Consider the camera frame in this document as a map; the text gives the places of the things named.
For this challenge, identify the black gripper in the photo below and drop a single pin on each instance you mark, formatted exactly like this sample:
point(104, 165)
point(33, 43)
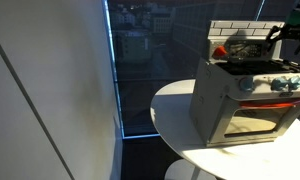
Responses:
point(289, 31)

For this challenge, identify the black stove burner grate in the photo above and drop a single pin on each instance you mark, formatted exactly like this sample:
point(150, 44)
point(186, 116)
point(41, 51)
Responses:
point(260, 67)

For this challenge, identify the grey toy stove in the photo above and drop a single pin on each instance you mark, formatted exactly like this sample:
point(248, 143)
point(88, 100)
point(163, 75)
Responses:
point(244, 91)

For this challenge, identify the blue knob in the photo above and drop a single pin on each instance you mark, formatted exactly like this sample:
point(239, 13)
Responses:
point(246, 84)
point(279, 84)
point(294, 83)

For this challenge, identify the black keypad display panel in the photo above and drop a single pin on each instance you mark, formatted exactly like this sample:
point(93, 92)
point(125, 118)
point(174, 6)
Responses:
point(245, 50)

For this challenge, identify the blue knob far left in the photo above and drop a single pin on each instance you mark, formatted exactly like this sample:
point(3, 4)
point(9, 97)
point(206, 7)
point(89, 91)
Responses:
point(246, 84)

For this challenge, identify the red round timer knob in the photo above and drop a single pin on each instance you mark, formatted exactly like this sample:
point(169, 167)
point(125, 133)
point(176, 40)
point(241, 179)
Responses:
point(220, 51)

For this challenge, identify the red oven door handle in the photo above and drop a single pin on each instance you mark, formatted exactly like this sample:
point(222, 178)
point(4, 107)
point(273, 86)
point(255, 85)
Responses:
point(266, 105)

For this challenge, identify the white round table pedestal base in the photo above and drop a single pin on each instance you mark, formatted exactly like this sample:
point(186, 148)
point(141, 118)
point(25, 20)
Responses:
point(183, 170)

